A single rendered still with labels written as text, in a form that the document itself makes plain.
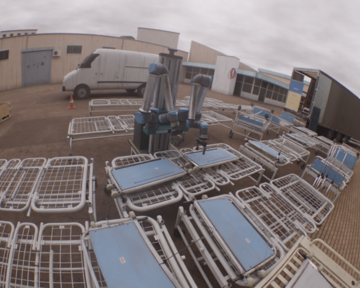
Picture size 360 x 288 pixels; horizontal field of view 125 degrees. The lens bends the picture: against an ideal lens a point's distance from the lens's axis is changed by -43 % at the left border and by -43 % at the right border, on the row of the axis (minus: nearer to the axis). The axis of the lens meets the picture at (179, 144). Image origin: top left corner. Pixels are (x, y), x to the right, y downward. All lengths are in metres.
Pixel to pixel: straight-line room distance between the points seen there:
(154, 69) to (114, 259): 1.69
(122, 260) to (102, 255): 0.12
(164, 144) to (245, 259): 2.05
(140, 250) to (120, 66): 8.21
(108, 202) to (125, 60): 7.48
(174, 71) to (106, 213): 2.03
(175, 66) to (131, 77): 6.62
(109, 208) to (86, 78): 6.95
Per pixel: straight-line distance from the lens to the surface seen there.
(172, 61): 2.37
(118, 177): 1.62
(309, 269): 1.32
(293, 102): 11.98
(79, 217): 2.06
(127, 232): 1.19
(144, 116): 1.95
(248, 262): 1.20
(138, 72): 9.02
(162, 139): 2.58
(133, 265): 1.06
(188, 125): 1.95
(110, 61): 8.51
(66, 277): 1.74
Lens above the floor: 1.53
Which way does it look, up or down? 24 degrees down
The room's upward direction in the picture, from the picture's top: 9 degrees clockwise
